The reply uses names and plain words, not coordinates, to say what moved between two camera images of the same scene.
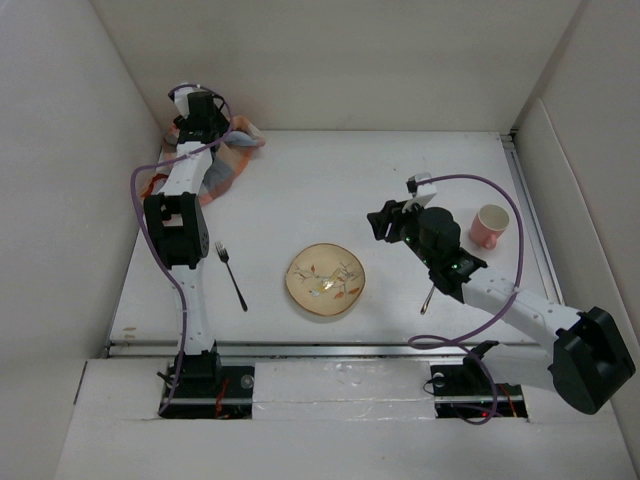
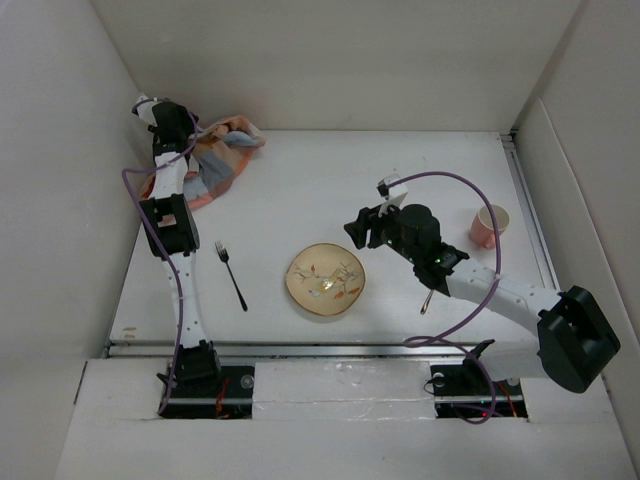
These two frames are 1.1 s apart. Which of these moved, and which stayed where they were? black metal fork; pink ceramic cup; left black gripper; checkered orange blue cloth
Moved: left black gripper
Stayed: black metal fork; checkered orange blue cloth; pink ceramic cup
